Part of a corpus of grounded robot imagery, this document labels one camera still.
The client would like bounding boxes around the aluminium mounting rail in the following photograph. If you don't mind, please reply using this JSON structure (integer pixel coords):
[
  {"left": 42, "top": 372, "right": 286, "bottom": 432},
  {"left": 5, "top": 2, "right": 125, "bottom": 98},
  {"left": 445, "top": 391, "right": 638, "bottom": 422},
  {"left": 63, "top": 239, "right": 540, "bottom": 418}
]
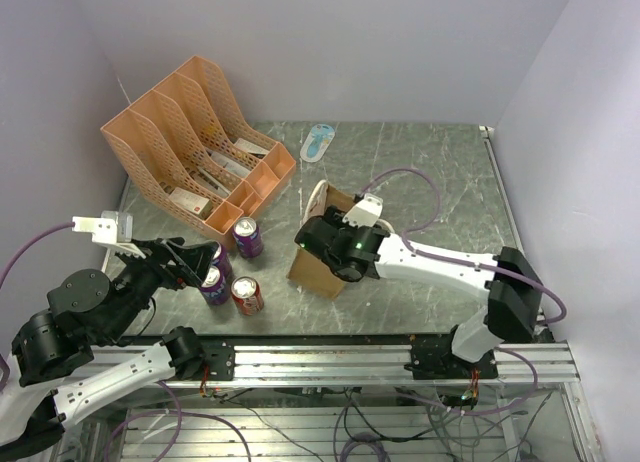
[{"left": 54, "top": 341, "right": 581, "bottom": 388}]

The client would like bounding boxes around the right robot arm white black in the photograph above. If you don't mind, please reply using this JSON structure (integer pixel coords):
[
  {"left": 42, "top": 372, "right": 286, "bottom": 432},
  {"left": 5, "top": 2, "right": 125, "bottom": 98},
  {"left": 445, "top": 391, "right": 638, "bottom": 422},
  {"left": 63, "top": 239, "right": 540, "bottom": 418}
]
[{"left": 294, "top": 206, "right": 541, "bottom": 378}]

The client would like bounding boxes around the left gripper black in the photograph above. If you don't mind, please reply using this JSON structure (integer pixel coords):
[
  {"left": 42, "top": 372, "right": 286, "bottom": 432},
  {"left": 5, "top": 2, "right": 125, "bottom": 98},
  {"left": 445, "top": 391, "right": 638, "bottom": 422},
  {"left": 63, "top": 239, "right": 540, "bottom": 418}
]
[{"left": 102, "top": 234, "right": 218, "bottom": 341}]

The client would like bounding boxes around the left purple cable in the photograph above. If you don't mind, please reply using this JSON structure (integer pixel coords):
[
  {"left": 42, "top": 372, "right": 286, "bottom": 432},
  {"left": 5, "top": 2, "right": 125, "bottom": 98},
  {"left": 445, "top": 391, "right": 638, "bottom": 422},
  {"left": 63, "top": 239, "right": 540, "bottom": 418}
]
[{"left": 0, "top": 221, "right": 251, "bottom": 462}]

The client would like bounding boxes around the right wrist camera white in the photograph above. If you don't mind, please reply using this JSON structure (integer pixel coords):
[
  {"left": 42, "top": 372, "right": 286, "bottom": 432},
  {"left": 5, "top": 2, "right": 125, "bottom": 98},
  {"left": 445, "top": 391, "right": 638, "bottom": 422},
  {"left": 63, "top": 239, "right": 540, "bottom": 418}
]
[{"left": 342, "top": 193, "right": 383, "bottom": 228}]

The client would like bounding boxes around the blue white blister pack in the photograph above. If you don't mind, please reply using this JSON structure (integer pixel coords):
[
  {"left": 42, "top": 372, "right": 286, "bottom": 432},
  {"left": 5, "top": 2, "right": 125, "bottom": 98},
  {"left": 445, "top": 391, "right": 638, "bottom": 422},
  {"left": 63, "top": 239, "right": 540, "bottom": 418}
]
[{"left": 300, "top": 123, "right": 336, "bottom": 163}]

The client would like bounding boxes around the purple soda can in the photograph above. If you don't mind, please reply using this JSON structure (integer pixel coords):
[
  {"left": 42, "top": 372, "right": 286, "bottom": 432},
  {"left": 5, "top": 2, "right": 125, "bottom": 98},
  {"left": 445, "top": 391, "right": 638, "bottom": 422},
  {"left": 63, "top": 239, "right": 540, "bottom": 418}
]
[
  {"left": 211, "top": 242, "right": 233, "bottom": 280},
  {"left": 232, "top": 216, "right": 264, "bottom": 258},
  {"left": 200, "top": 266, "right": 230, "bottom": 306}
]

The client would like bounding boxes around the canvas bag brown printed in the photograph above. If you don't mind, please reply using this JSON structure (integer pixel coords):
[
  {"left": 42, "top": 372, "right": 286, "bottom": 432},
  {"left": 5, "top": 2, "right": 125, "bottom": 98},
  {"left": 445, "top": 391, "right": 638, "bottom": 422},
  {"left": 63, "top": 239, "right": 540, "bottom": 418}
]
[{"left": 285, "top": 179, "right": 396, "bottom": 300}]

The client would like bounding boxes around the white box in organizer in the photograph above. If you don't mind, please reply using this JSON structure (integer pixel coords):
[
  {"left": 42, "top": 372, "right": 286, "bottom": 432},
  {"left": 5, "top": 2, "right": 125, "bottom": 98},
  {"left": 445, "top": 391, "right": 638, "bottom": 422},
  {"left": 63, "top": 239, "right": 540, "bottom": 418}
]
[{"left": 234, "top": 138, "right": 269, "bottom": 159}]

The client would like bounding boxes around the red soda can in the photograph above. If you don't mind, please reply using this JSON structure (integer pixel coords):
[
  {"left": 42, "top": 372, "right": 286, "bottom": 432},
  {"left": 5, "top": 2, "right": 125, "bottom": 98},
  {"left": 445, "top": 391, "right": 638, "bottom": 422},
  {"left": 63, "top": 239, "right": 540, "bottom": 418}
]
[{"left": 231, "top": 276, "right": 264, "bottom": 316}]

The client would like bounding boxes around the white red box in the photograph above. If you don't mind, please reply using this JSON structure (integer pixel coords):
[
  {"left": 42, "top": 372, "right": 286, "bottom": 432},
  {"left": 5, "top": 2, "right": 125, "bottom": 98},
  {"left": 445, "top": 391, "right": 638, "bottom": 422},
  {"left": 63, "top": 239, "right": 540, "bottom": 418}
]
[{"left": 168, "top": 187, "right": 212, "bottom": 220}]

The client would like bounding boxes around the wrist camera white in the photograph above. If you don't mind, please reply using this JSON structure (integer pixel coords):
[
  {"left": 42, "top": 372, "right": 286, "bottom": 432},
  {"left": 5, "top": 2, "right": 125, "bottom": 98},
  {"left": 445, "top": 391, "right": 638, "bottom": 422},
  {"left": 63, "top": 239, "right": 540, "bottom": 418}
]
[
  {"left": 72, "top": 211, "right": 146, "bottom": 258},
  {"left": 342, "top": 193, "right": 383, "bottom": 228}
]

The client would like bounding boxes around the orange plastic file organizer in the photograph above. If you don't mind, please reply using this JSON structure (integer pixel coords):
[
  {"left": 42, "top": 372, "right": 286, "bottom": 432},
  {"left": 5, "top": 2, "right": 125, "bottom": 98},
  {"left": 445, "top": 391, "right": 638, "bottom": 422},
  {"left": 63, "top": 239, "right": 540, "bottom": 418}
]
[{"left": 101, "top": 56, "right": 296, "bottom": 248}]

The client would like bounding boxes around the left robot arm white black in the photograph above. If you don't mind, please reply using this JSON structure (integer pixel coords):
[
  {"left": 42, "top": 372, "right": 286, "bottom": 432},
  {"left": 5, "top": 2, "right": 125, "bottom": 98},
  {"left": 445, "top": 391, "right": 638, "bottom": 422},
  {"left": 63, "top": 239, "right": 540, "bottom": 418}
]
[{"left": 1, "top": 237, "right": 217, "bottom": 461}]

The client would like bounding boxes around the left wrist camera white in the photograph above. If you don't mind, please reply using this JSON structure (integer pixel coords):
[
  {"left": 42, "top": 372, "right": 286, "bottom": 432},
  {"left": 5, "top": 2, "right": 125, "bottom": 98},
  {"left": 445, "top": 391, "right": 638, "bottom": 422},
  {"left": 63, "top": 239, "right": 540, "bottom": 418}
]
[{"left": 72, "top": 211, "right": 146, "bottom": 258}]

